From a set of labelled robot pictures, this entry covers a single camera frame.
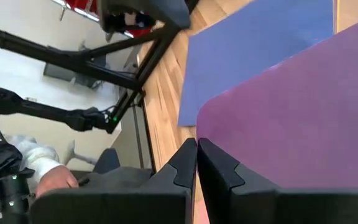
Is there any black aluminium table frame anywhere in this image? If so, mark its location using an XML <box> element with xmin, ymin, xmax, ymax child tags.
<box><xmin>0</xmin><ymin>0</ymin><xmax>192</xmax><ymax>175</ymax></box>

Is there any purple paper sheet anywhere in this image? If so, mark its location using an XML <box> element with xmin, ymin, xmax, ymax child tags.
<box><xmin>196</xmin><ymin>14</ymin><xmax>358</xmax><ymax>190</ymax></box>

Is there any blue paper sheet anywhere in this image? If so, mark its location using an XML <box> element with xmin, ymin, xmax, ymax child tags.
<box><xmin>177</xmin><ymin>0</ymin><xmax>336</xmax><ymax>127</ymax></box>

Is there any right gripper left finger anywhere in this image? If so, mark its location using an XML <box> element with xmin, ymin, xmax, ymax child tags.
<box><xmin>29</xmin><ymin>138</ymin><xmax>198</xmax><ymax>224</ymax></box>

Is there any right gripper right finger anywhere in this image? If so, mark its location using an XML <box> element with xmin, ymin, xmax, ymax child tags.
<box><xmin>197</xmin><ymin>138</ymin><xmax>358</xmax><ymax>224</ymax></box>

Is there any person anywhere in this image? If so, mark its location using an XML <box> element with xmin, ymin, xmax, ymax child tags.
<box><xmin>0</xmin><ymin>133</ymin><xmax>80</xmax><ymax>200</ymax></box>

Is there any grey floor bar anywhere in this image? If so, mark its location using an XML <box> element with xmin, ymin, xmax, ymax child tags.
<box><xmin>43</xmin><ymin>46</ymin><xmax>108</xmax><ymax>91</ymax></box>

